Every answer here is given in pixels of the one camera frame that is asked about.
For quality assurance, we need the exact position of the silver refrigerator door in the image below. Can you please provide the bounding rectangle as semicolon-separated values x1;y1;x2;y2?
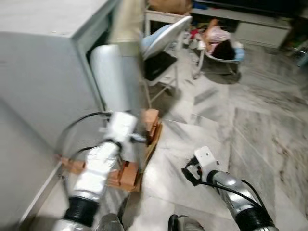
89;0;147;171

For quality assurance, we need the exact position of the brown cardboard sheet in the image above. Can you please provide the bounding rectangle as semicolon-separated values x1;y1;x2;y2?
137;123;163;193

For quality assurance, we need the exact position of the grey robot right leg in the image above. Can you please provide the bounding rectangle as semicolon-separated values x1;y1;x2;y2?
167;214;205;231

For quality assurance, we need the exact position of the red clay brick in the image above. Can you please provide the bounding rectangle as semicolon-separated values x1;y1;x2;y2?
143;108;161;145
54;154;86;175
107;160;143;192

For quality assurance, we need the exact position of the baby bouncer seat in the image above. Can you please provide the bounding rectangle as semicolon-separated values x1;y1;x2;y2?
192;19;246;80

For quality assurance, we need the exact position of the white-legged chair with silver back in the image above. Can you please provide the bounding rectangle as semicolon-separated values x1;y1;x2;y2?
141;14;193;109

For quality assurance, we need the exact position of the child in pink shirt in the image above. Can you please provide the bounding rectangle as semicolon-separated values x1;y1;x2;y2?
201;19;244;61

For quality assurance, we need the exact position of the white low cabinet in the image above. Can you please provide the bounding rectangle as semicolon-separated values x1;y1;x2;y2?
192;6;295;49

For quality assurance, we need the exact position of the white side table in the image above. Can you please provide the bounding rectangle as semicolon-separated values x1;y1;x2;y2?
144;10;193;25

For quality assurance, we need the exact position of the brown cardboard box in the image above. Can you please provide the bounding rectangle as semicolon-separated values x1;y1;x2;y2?
148;0;193;15

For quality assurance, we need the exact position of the grey refrigerator body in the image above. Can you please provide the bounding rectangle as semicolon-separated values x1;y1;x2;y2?
0;0;121;167

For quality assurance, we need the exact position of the black television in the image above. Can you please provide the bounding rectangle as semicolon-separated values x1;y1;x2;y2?
195;0;308;19

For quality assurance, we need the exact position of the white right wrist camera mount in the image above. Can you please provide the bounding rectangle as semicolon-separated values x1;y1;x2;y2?
194;146;221;181

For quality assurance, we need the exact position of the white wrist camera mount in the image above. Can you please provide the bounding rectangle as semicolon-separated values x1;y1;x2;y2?
103;112;140;146
194;146;221;181

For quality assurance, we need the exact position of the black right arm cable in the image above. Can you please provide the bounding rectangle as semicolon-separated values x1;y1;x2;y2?
197;178;265;212

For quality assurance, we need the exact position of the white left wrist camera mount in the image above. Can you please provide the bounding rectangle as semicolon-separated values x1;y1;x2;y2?
103;112;140;146

